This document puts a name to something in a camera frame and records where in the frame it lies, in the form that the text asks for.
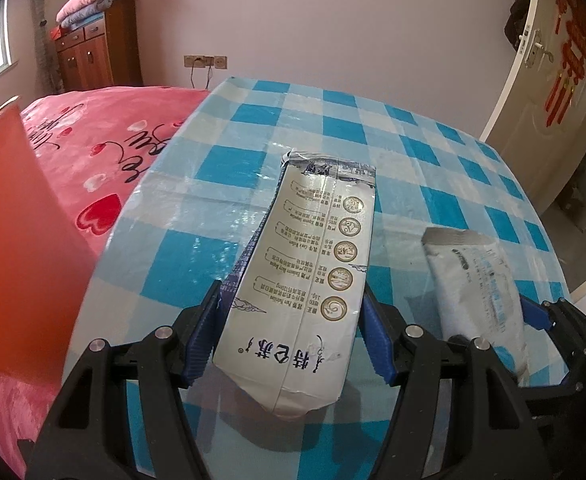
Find orange plastic trash bucket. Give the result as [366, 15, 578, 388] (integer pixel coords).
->
[0, 99, 95, 385]

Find white milk carton box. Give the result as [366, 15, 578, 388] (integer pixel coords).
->
[212, 151, 376, 419]

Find grey plaid curtain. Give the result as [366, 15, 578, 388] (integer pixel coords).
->
[31, 0, 60, 94]

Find metal door handle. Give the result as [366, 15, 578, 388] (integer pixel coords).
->
[518, 28, 554, 68]

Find folded pink grey blankets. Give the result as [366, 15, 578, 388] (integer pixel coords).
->
[48, 0, 139, 42]

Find blue white checkered tablecloth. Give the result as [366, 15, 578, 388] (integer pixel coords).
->
[62, 75, 574, 480]

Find dark clothes behind door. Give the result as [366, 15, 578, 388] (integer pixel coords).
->
[504, 0, 530, 50]

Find wall power outlet strip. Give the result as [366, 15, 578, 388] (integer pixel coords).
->
[183, 55, 228, 70]

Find red door decoration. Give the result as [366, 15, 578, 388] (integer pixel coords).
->
[544, 0, 586, 127]

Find pink floral bedspread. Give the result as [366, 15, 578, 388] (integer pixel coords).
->
[0, 87, 205, 479]

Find cream bedroom door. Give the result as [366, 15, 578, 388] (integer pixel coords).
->
[480, 0, 586, 212]

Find silver white foil pouch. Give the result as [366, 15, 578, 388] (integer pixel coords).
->
[422, 226, 529, 386]

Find black charger cable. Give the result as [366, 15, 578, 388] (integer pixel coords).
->
[187, 62, 215, 92]

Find brown wooden cabinet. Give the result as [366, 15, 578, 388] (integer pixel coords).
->
[54, 0, 143, 92]

